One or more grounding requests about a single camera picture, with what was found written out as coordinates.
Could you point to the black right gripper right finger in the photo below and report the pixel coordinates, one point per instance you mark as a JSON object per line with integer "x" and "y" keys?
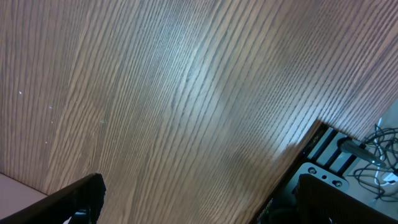
{"x": 320, "y": 203}

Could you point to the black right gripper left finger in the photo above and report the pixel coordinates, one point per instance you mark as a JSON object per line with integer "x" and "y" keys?
{"x": 79, "y": 202}

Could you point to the grey metal mounting plate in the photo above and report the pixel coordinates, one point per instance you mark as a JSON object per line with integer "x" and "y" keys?
{"x": 287, "y": 194}

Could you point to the white cardboard box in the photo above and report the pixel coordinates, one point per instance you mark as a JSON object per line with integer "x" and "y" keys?
{"x": 15, "y": 196}

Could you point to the aluminium frame rail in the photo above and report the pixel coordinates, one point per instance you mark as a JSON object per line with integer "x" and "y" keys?
{"x": 323, "y": 151}

